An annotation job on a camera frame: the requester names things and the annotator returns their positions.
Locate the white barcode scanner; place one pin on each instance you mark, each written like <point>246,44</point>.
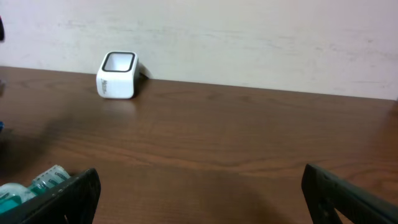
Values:
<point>117,75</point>

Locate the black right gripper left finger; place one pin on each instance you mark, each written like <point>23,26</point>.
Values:
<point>72,201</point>

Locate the blue mouthwash bottle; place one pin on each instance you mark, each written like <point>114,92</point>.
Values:
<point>14,194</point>

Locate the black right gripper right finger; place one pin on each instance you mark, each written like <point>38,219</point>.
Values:
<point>327,195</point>

